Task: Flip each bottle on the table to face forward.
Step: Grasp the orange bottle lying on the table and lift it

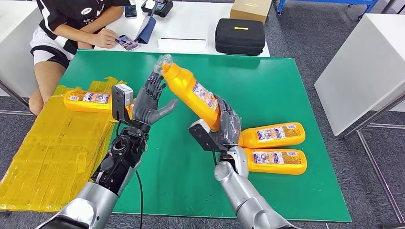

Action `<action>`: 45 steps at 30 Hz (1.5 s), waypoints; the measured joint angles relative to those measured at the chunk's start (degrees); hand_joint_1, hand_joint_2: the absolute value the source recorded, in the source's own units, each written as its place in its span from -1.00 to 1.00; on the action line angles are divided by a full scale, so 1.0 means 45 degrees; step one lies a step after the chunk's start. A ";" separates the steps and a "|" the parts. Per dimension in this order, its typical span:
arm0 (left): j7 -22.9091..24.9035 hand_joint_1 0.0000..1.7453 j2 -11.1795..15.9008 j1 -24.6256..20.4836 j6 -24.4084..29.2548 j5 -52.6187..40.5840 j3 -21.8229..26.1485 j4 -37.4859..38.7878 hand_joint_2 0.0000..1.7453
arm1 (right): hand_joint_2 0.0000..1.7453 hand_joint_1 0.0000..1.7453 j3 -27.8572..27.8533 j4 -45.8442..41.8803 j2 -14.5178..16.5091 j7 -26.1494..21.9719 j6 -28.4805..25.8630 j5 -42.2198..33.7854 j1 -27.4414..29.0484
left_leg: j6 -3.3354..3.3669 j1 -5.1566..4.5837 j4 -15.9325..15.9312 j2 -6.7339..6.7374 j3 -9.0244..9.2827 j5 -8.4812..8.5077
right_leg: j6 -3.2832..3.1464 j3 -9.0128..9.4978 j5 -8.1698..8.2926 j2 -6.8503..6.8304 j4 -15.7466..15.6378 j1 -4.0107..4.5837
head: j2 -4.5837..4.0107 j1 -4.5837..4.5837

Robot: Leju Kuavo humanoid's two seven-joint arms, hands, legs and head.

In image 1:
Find person's right hand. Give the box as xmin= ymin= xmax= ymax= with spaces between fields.
xmin=91 ymin=28 xmax=121 ymax=49

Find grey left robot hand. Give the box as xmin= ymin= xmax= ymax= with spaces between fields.
xmin=132 ymin=72 xmax=179 ymax=126

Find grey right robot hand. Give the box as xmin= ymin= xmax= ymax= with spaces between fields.
xmin=210 ymin=94 xmax=243 ymax=147

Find orange detergent bottle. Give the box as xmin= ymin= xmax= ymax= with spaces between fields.
xmin=244 ymin=148 xmax=308 ymax=176
xmin=63 ymin=90 xmax=134 ymax=120
xmin=238 ymin=122 xmax=306 ymax=149
xmin=153 ymin=54 xmax=222 ymax=132

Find smartphone with lit screen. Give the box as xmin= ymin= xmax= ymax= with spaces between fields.
xmin=115 ymin=34 xmax=140 ymax=52

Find person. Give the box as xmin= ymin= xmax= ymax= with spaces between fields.
xmin=28 ymin=0 xmax=137 ymax=117

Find tablet in blue case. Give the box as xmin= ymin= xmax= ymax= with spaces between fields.
xmin=134 ymin=2 xmax=158 ymax=44

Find green table mat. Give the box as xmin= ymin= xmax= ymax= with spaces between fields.
xmin=58 ymin=49 xmax=352 ymax=223

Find black handheld controller with screen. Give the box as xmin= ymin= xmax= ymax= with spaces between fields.
xmin=141 ymin=0 xmax=174 ymax=18

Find white folded paper card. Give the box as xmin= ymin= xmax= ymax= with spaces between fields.
xmin=157 ymin=37 xmax=207 ymax=54

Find white side table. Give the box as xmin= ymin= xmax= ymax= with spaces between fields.
xmin=314 ymin=13 xmax=405 ymax=136
xmin=0 ymin=0 xmax=43 ymax=98

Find black zip carrying case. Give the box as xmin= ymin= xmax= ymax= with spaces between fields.
xmin=214 ymin=18 xmax=266 ymax=57

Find yellow tape sheet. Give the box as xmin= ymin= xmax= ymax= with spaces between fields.
xmin=0 ymin=76 xmax=144 ymax=212

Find brown cardboard box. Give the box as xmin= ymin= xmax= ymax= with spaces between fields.
xmin=230 ymin=0 xmax=273 ymax=24

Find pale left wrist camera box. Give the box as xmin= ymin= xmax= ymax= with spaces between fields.
xmin=111 ymin=83 xmax=134 ymax=124

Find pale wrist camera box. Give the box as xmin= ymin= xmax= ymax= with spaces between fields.
xmin=188 ymin=119 xmax=228 ymax=152
xmin=111 ymin=83 xmax=134 ymax=124

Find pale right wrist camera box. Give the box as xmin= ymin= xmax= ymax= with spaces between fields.
xmin=188 ymin=119 xmax=228 ymax=152

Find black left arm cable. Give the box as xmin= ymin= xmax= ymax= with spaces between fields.
xmin=134 ymin=169 xmax=144 ymax=229

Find metal table leg frame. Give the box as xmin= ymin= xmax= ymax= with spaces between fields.
xmin=0 ymin=80 xmax=36 ymax=117
xmin=340 ymin=92 xmax=405 ymax=229

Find blue metal rack frame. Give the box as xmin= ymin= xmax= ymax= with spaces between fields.
xmin=276 ymin=0 xmax=379 ymax=20

